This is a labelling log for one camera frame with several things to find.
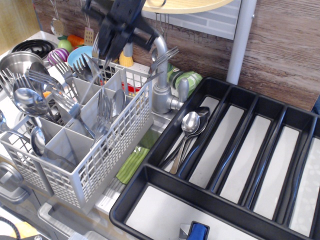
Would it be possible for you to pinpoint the steel pot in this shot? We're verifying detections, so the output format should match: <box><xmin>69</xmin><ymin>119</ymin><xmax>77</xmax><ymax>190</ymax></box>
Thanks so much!
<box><xmin>0</xmin><ymin>51</ymin><xmax>44</xmax><ymax>78</ymax></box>

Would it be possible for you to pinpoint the green toy cabbage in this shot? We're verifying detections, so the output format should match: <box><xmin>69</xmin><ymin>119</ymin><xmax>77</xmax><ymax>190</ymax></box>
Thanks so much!
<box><xmin>173</xmin><ymin>71</ymin><xmax>203</xmax><ymax>96</ymax></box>

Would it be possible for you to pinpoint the yellow toy corn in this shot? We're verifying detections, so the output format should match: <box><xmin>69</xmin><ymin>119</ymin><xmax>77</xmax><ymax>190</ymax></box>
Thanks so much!
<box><xmin>119</xmin><ymin>51</ymin><xmax>134</xmax><ymax>68</ymax></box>

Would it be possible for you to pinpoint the steel spoon front basket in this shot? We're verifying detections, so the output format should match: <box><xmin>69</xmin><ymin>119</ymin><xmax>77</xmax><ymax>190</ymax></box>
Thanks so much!
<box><xmin>30</xmin><ymin>126</ymin><xmax>76</xmax><ymax>172</ymax></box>

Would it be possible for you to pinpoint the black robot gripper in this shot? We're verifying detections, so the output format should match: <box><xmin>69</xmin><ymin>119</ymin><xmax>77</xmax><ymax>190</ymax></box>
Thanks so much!
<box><xmin>82</xmin><ymin>0</ymin><xmax>159</xmax><ymax>61</ymax></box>

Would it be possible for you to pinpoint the black cutlery tray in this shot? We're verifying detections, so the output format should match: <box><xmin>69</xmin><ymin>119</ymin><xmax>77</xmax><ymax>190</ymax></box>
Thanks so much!
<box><xmin>109</xmin><ymin>77</ymin><xmax>320</xmax><ymax>240</ymax></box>

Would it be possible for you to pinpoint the grey toy faucet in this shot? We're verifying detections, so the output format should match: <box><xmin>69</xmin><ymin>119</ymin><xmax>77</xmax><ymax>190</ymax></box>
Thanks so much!
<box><xmin>149</xmin><ymin>35</ymin><xmax>189</xmax><ymax>114</ymax></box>

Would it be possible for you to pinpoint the steel fork cluster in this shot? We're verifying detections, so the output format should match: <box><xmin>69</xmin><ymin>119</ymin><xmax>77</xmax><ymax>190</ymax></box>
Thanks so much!
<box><xmin>91</xmin><ymin>87</ymin><xmax>113</xmax><ymax>148</ymax></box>
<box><xmin>27</xmin><ymin>69</ymin><xmax>65</xmax><ymax>93</ymax></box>

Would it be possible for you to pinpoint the light blue bowl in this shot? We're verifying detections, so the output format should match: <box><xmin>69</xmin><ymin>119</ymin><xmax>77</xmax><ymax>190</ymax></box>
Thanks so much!
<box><xmin>67</xmin><ymin>45</ymin><xmax>93</xmax><ymax>69</ymax></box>

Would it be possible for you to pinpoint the orange toy carrot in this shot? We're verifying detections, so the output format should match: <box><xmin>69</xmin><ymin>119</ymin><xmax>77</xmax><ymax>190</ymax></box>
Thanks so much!
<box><xmin>57</xmin><ymin>34</ymin><xmax>85</xmax><ymax>47</ymax></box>

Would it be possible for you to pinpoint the large steel spoon left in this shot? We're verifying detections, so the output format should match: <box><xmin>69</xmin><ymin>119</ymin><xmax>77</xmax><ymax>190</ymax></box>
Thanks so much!
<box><xmin>13</xmin><ymin>87</ymin><xmax>49</xmax><ymax>127</ymax></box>

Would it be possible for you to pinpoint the small steel spoon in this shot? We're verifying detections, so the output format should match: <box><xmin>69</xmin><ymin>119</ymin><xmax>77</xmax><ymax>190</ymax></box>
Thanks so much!
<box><xmin>80</xmin><ymin>53</ymin><xmax>106</xmax><ymax>104</ymax></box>

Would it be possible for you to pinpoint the steel spoon right compartment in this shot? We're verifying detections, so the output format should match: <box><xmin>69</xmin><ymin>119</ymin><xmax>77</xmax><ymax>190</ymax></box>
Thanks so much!
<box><xmin>112</xmin><ymin>89</ymin><xmax>126</xmax><ymax>121</ymax></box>

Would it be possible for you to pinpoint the black stove burner coil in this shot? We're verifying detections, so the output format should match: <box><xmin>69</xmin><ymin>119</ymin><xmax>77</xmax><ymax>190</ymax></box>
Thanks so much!
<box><xmin>11</xmin><ymin>39</ymin><xmax>55</xmax><ymax>60</ymax></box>

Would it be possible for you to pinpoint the steel fork left cluster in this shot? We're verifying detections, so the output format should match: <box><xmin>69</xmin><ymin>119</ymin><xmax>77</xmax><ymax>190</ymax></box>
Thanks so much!
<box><xmin>27</xmin><ymin>69</ymin><xmax>65</xmax><ymax>93</ymax></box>

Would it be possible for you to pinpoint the steel fork back middle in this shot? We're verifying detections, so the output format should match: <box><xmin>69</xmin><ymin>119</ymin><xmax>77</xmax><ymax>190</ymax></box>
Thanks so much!
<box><xmin>73</xmin><ymin>57</ymin><xmax>94</xmax><ymax>83</ymax></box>

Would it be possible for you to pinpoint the blue clip object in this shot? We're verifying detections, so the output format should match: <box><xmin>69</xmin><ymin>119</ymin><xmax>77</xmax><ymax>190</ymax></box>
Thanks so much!
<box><xmin>178</xmin><ymin>221</ymin><xmax>210</xmax><ymax>240</ymax></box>

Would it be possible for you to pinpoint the red toy item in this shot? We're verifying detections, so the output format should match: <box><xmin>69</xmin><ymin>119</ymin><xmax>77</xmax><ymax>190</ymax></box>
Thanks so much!
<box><xmin>121</xmin><ymin>82</ymin><xmax>141</xmax><ymax>93</ymax></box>

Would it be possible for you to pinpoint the green toy apple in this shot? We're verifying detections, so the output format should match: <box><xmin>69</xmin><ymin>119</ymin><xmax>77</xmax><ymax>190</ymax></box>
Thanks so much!
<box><xmin>57</xmin><ymin>39</ymin><xmax>73</xmax><ymax>53</ymax></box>

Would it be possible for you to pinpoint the green can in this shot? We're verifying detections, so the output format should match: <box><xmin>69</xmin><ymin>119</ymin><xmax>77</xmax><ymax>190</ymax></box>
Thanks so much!
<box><xmin>167</xmin><ymin>63</ymin><xmax>183</xmax><ymax>88</ymax></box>

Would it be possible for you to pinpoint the hanging wooden spatula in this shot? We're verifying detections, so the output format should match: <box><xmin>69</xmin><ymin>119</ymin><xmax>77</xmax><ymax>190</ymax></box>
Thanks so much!
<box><xmin>84</xmin><ymin>13</ymin><xmax>94</xmax><ymax>46</ymax></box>

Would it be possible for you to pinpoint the white metal pole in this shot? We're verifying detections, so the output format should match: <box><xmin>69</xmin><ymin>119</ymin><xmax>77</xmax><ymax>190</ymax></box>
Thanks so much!
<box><xmin>226</xmin><ymin>0</ymin><xmax>257</xmax><ymax>85</ymax></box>

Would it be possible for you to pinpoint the steel fork back left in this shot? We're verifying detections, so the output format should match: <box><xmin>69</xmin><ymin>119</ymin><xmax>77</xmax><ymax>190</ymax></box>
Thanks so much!
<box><xmin>54</xmin><ymin>62</ymin><xmax>79</xmax><ymax>101</ymax></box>

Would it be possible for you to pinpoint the hanging metal strainer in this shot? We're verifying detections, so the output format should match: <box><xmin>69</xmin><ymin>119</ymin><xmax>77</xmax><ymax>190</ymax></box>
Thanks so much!
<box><xmin>50</xmin><ymin>0</ymin><xmax>65</xmax><ymax>38</ymax></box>

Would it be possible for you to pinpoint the grey plastic cutlery basket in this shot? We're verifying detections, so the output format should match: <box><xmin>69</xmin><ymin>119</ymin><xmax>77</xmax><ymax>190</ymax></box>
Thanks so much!
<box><xmin>0</xmin><ymin>63</ymin><xmax>153</xmax><ymax>213</ymax></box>

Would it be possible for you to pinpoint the purple toy onion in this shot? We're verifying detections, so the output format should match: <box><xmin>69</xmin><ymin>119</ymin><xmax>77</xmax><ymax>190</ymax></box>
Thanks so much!
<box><xmin>47</xmin><ymin>48</ymin><xmax>69</xmax><ymax>66</ymax></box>

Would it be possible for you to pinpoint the steel fork standing back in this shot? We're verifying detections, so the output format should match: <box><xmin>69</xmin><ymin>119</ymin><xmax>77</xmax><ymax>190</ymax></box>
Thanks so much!
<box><xmin>91</xmin><ymin>35</ymin><xmax>100</xmax><ymax>59</ymax></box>

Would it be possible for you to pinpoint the green striped cloth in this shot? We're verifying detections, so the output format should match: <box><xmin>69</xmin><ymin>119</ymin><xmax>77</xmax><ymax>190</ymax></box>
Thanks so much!
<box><xmin>116</xmin><ymin>146</ymin><xmax>150</xmax><ymax>185</ymax></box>

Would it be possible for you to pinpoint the steel fork cluster middle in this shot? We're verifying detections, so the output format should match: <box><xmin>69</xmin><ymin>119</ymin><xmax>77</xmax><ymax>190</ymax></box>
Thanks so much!
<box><xmin>91</xmin><ymin>87</ymin><xmax>113</xmax><ymax>148</ymax></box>

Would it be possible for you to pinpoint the dark steel spoon in tray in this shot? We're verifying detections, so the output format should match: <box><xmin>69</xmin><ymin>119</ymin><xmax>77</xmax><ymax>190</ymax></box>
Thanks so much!
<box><xmin>159</xmin><ymin>106</ymin><xmax>210</xmax><ymax>168</ymax></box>

